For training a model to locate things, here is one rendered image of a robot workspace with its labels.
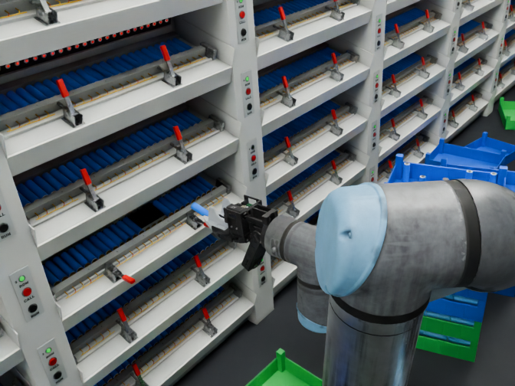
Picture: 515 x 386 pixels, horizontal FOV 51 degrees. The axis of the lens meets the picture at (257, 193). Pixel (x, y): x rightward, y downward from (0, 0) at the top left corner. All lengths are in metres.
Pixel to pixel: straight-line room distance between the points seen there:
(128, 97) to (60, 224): 0.31
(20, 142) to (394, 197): 0.75
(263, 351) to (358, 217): 1.26
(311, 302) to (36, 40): 0.71
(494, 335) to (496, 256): 1.32
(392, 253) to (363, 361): 0.17
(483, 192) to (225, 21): 0.92
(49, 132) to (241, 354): 0.97
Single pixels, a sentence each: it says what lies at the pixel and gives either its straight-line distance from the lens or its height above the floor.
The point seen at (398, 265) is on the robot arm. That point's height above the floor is 0.95.
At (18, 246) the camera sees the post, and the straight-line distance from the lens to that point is 1.13.
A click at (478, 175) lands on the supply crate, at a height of 0.52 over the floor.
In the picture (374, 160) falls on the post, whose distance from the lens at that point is 2.19.
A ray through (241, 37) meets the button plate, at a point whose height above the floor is 0.95.
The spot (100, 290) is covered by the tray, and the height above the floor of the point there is 0.49.
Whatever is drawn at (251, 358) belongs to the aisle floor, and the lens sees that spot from 1.74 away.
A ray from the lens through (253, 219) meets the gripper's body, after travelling 1.14.
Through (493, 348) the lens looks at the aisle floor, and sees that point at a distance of 1.85.
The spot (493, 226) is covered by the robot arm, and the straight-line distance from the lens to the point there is 0.57.
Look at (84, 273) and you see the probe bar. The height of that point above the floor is 0.53.
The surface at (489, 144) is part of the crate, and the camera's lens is 3.04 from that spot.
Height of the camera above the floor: 1.28
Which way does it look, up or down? 30 degrees down
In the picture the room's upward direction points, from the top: 4 degrees counter-clockwise
